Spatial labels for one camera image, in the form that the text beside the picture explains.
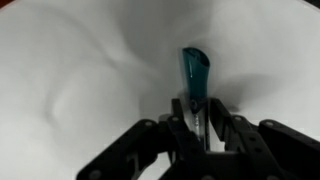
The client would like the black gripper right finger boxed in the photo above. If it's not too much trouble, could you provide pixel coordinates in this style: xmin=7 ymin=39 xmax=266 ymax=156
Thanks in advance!
xmin=208 ymin=97 xmax=320 ymax=180

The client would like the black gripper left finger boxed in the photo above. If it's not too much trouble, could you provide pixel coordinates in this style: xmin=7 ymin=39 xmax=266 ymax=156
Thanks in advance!
xmin=76 ymin=97 xmax=205 ymax=180

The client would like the teal capped white marker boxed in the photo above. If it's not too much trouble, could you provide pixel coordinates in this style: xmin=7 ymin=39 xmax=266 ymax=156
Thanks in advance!
xmin=181 ymin=46 xmax=211 ymax=143

